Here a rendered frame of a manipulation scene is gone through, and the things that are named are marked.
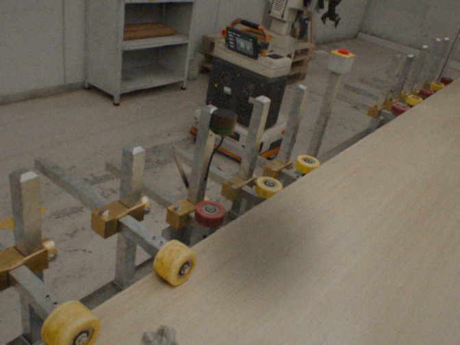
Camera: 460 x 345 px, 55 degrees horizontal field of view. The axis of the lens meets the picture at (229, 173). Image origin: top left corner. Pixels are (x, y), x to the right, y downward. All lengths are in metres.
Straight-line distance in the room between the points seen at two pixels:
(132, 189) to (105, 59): 3.06
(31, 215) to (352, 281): 0.71
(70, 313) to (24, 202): 0.21
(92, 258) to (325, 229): 1.42
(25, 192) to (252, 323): 0.49
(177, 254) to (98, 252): 1.50
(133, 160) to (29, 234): 0.25
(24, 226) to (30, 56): 3.15
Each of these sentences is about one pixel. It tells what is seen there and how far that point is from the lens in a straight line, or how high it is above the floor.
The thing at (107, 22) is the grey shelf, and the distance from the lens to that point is 3.93.
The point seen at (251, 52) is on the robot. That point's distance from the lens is 3.09.
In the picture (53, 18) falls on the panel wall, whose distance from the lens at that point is 3.99.
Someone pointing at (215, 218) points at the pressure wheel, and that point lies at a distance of 1.15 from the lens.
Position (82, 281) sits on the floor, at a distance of 2.24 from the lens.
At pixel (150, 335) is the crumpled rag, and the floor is 0.91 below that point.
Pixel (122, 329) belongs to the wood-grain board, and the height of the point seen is 0.90.
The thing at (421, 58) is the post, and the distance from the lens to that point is 2.94.
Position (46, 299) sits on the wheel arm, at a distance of 0.84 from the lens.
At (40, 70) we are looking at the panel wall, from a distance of 4.04.
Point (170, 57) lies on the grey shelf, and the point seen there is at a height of 0.26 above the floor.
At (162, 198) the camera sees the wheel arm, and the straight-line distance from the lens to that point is 1.28.
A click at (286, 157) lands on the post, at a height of 0.87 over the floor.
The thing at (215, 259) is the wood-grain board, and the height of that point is 0.90.
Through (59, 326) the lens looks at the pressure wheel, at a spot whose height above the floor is 0.97.
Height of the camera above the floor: 1.57
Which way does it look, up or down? 30 degrees down
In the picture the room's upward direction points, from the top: 12 degrees clockwise
